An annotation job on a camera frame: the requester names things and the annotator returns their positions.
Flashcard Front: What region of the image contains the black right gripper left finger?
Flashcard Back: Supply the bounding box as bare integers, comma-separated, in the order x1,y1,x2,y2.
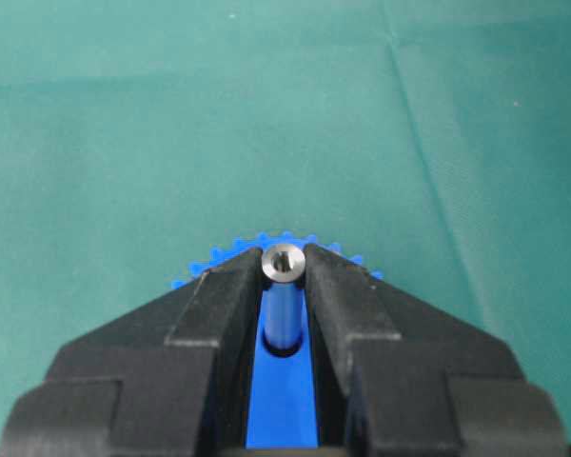
0,248,262,456

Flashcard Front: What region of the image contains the blue plastic gear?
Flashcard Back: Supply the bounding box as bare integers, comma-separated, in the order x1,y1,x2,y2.
169,230,383,449

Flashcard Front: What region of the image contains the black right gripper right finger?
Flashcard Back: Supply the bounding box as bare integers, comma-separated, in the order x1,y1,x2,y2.
304,244,567,456

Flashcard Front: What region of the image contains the green cloth mat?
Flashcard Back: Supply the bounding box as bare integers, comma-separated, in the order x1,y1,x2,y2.
0,1,571,441

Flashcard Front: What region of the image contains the small metal shaft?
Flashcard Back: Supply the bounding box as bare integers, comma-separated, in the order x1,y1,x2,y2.
262,243,305,352

